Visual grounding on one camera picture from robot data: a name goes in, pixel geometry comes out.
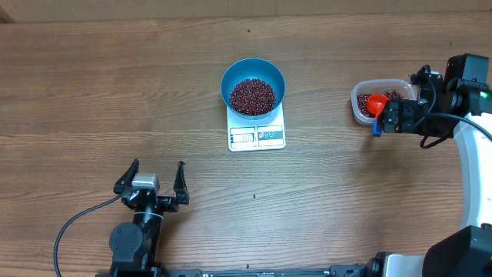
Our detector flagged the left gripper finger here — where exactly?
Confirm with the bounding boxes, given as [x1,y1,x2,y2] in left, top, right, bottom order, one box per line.
[173,161,189,204]
[114,159,139,192]

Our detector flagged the orange measuring scoop blue handle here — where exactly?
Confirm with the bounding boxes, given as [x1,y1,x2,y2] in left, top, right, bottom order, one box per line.
[366,94,390,137]

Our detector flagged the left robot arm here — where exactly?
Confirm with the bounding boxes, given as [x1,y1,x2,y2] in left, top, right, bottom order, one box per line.
[109,159,189,276]

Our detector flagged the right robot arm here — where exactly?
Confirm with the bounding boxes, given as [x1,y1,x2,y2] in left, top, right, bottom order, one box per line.
[356,53,491,277]

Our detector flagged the white digital kitchen scale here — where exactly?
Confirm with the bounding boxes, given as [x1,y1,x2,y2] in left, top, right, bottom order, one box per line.
[226,104,286,152]

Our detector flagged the red beans in bowl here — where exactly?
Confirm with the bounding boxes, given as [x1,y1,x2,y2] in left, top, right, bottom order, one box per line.
[229,78,276,116]

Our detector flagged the teal plastic bowl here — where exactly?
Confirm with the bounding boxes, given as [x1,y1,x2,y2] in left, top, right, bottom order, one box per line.
[221,58,286,120]

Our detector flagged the clear plastic bean container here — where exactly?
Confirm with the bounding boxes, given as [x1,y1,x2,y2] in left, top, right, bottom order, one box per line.
[351,78,417,125]

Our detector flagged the red beans in container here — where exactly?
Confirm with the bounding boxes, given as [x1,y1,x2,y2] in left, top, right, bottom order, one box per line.
[356,90,404,118]

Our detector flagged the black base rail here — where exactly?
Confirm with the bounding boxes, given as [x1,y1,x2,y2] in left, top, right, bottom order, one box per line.
[96,265,366,277]

